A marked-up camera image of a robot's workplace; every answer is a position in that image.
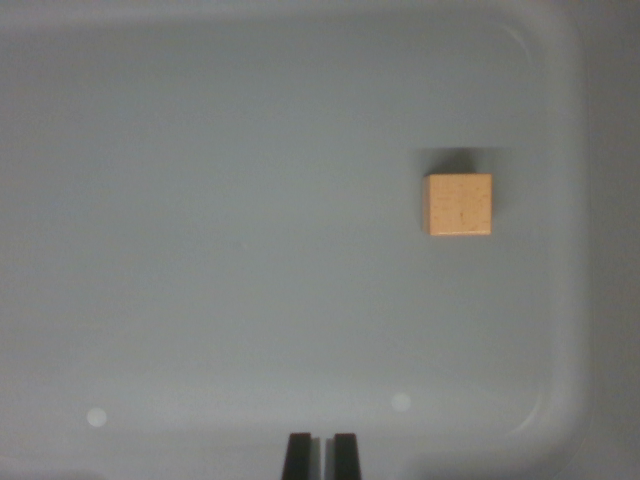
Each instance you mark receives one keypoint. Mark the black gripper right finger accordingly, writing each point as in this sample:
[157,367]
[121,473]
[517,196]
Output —
[346,460]

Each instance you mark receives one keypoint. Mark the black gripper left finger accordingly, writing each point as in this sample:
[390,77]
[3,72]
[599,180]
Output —
[298,460]

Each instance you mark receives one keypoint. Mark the wooden cube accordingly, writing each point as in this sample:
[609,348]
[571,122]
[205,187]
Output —
[460,204]

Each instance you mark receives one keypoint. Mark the grey plastic tray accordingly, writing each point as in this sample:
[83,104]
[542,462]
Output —
[225,225]

